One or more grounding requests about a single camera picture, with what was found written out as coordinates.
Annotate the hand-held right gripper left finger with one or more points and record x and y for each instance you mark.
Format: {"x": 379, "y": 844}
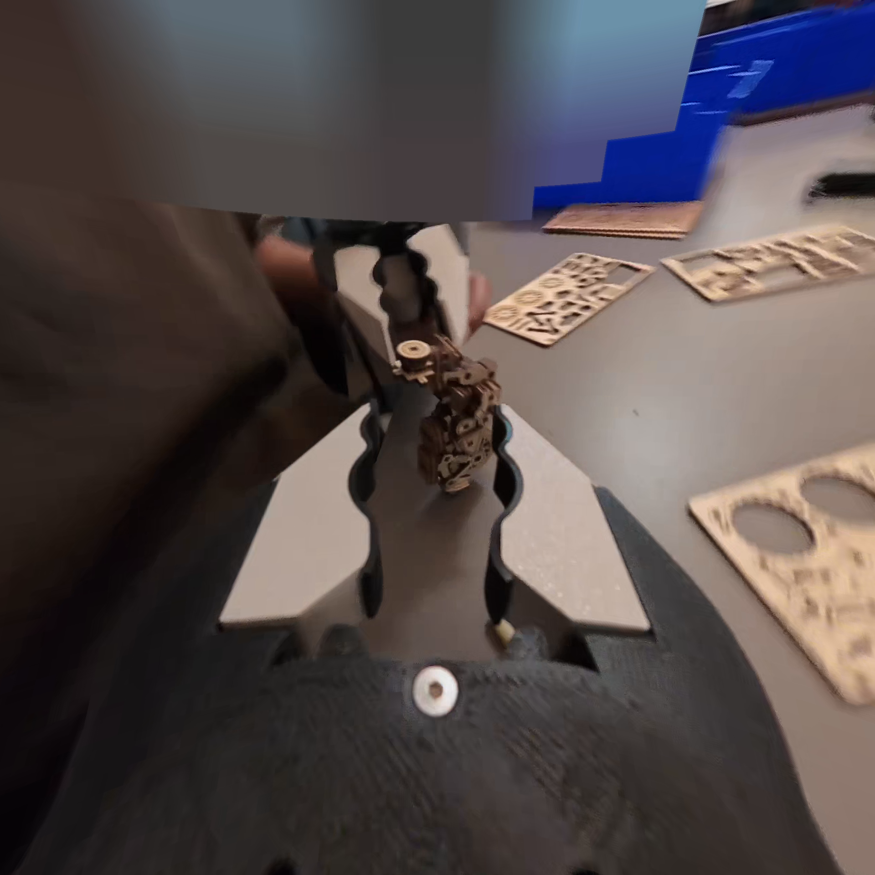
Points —
{"x": 307, "y": 547}

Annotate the blue box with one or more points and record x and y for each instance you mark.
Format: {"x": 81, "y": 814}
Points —
{"x": 806, "y": 75}

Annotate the wooden sheet with bone-shaped cutouts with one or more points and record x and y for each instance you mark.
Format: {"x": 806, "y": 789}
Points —
{"x": 519, "y": 318}

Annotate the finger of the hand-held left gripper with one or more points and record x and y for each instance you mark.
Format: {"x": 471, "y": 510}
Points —
{"x": 362, "y": 307}
{"x": 448, "y": 273}

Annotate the person's brown clothing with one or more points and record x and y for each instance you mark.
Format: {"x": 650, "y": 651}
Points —
{"x": 102, "y": 478}

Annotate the grey desk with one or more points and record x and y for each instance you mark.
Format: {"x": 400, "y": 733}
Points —
{"x": 649, "y": 410}

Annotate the wooden sheet with round holes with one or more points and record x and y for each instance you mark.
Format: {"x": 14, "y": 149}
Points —
{"x": 806, "y": 601}

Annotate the wooden sheet with long cutouts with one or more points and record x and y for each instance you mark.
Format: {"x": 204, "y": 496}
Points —
{"x": 752, "y": 287}

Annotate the long black device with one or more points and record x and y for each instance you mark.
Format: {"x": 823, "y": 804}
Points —
{"x": 841, "y": 184}

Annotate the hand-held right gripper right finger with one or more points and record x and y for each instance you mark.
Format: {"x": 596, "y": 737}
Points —
{"x": 567, "y": 547}

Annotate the person's left hand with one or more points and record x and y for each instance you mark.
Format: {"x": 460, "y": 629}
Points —
{"x": 290, "y": 273}

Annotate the wooden mechanical model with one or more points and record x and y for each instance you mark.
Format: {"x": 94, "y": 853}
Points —
{"x": 458, "y": 424}

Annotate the stack of brown wooden sheets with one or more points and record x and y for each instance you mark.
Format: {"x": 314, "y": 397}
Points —
{"x": 622, "y": 220}

